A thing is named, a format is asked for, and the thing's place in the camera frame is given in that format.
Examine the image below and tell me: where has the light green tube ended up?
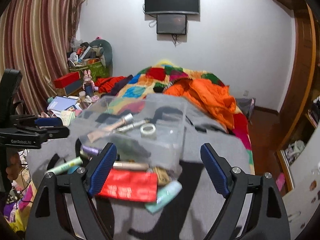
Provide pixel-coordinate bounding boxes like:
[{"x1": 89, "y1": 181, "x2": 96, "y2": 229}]
[{"x1": 44, "y1": 157, "x2": 83, "y2": 176}]

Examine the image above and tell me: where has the red glossy packet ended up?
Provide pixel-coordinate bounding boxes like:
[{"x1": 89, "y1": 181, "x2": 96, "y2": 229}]
[{"x1": 97, "y1": 169, "x2": 157, "y2": 203}]

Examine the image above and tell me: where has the silver cosmetic pen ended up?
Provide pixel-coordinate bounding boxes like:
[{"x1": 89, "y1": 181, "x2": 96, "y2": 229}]
[{"x1": 113, "y1": 119, "x2": 149, "y2": 133}]

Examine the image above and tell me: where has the beige cosmetic tube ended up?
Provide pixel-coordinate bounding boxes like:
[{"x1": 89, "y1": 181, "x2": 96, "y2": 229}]
[{"x1": 87, "y1": 114, "x2": 133, "y2": 143}]

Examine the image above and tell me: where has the gold lipstick tube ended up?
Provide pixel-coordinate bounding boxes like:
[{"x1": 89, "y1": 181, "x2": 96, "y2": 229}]
[{"x1": 113, "y1": 161, "x2": 149, "y2": 171}]

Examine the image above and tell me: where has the mint green tube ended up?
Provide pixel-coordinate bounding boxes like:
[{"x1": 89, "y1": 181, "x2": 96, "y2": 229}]
[{"x1": 145, "y1": 180, "x2": 182, "y2": 214}]

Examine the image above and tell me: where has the white tape roll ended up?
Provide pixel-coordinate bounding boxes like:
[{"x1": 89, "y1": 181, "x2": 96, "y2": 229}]
[{"x1": 140, "y1": 123, "x2": 156, "y2": 139}]

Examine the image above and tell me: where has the small brown card packet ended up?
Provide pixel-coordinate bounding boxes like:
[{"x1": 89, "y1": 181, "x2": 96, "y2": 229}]
[{"x1": 152, "y1": 167, "x2": 170, "y2": 186}]

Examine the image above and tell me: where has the clear plastic storage box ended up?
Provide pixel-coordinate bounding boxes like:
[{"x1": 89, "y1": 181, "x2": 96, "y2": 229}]
[{"x1": 71, "y1": 94, "x2": 187, "y2": 171}]

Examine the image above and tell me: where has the person's left hand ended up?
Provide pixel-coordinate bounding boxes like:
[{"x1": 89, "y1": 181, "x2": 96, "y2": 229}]
[{"x1": 6, "y1": 153, "x2": 22, "y2": 181}]

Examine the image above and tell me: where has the blue notebook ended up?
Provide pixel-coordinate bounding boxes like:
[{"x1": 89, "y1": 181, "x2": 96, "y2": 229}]
[{"x1": 47, "y1": 96, "x2": 78, "y2": 112}]

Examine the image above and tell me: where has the pink slipper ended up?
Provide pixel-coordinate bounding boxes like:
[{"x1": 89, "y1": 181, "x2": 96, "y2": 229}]
[{"x1": 276, "y1": 173, "x2": 286, "y2": 191}]

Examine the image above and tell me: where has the red long box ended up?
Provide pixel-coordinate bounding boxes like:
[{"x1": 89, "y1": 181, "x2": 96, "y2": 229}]
[{"x1": 53, "y1": 72, "x2": 80, "y2": 89}]

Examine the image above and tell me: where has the pink rabbit toy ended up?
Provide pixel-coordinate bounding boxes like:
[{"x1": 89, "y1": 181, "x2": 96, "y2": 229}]
[{"x1": 82, "y1": 69, "x2": 99, "y2": 97}]

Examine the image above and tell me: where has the red clothing heap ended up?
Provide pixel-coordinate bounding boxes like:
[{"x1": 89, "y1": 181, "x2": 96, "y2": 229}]
[{"x1": 95, "y1": 76, "x2": 125, "y2": 93}]

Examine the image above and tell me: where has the green storage box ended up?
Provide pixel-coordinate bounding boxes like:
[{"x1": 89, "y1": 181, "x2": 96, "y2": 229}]
[{"x1": 69, "y1": 62, "x2": 110, "y2": 81}]

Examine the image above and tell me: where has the dark purple garment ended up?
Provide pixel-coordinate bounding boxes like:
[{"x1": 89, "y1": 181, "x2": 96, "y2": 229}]
[{"x1": 106, "y1": 75, "x2": 133, "y2": 96}]

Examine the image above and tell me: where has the striped curtain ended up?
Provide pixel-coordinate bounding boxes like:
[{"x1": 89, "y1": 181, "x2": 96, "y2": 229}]
[{"x1": 1, "y1": 0, "x2": 83, "y2": 114}]

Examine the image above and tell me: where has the wooden door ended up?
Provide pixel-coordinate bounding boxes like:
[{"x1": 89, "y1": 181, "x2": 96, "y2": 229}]
[{"x1": 278, "y1": 5, "x2": 319, "y2": 150}]

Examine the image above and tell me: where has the grey neck pillow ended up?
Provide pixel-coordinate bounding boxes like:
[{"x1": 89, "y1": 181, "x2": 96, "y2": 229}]
[{"x1": 89, "y1": 40, "x2": 113, "y2": 67}]

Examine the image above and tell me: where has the wooden wardrobe shelf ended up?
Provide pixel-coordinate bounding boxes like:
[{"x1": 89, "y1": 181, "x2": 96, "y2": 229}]
[{"x1": 275, "y1": 0, "x2": 319, "y2": 192}]

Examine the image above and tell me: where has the grey black blanket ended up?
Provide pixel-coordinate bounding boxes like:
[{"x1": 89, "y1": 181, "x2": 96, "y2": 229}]
[{"x1": 26, "y1": 94, "x2": 252, "y2": 239}]

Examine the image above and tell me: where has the colourful patchwork quilt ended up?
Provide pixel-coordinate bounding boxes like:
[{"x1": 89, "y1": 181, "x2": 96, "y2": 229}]
[{"x1": 116, "y1": 61, "x2": 254, "y2": 166}]

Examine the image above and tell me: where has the orange puffer jacket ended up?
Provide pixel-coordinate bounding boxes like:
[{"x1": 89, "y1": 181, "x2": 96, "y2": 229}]
[{"x1": 163, "y1": 78, "x2": 236, "y2": 130}]

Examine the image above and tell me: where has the small wall monitor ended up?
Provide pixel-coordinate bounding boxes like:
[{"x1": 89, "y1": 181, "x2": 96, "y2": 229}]
[{"x1": 157, "y1": 14, "x2": 187, "y2": 35}]

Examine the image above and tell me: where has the large wall television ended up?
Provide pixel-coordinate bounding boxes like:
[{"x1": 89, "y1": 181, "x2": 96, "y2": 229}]
[{"x1": 144, "y1": 0, "x2": 200, "y2": 15}]

